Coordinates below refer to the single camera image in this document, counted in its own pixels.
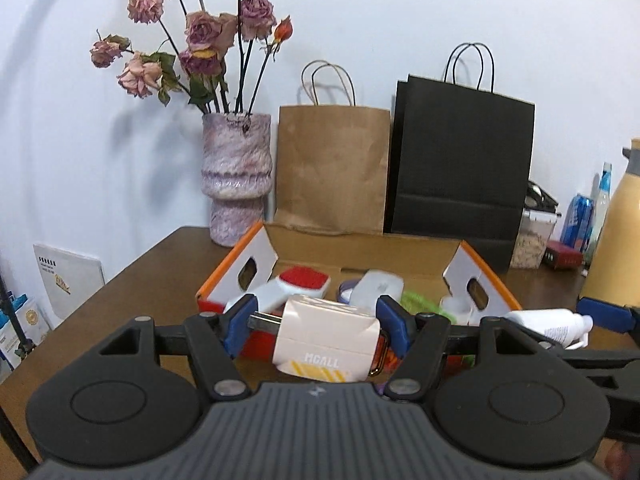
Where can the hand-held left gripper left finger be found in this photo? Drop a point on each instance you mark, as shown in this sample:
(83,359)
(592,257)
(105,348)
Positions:
(240,325)

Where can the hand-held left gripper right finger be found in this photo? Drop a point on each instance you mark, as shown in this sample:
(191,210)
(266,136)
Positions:
(395,320)

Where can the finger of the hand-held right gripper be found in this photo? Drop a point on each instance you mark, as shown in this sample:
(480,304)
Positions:
(605,313)
(590,360)

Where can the white squeeze tube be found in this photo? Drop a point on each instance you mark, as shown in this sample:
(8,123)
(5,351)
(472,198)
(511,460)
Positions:
(545,325)

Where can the white plug adapter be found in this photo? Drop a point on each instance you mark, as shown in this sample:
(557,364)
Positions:
(325,335)

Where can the orange white cardboard box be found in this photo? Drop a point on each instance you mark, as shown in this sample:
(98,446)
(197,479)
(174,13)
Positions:
(360,255)

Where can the white red lint brush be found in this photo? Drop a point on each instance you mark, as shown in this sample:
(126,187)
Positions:
(300,281)

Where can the green plastic item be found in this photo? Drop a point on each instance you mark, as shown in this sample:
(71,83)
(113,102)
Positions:
(420,302)

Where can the white computer mouse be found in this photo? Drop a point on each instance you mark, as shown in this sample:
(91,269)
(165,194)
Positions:
(377,287)

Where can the purple tape roll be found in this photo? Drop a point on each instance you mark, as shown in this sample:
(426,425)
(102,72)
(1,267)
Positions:
(344,291)

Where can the small red box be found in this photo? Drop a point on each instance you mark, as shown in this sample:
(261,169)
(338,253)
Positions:
(562,256)

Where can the beige thermos jug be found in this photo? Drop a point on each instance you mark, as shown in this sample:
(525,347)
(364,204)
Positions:
(620,240)

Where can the blue drink can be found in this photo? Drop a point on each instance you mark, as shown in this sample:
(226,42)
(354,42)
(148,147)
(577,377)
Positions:
(575,222)

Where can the clear plastic food container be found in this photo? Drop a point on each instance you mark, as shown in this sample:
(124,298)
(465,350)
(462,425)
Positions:
(530,245)

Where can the clear plastic bottle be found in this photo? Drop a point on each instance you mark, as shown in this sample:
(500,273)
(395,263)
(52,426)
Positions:
(601,205)

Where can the black glasses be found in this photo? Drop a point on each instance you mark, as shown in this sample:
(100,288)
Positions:
(541,197)

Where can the pink mottled ceramic vase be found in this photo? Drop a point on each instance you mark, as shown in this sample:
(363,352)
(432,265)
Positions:
(235,175)

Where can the brown paper bag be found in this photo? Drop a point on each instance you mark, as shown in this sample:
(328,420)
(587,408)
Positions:
(330,170)

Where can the black paper bag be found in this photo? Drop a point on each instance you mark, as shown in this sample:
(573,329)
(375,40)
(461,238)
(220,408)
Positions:
(460,160)

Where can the white box gold seal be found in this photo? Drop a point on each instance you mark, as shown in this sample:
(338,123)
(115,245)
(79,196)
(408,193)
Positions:
(27,322)

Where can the black stand pole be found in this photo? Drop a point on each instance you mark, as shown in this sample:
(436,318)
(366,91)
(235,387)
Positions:
(12,305)

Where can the dried pink rose bouquet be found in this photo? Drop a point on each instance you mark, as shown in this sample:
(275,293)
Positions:
(200,45)

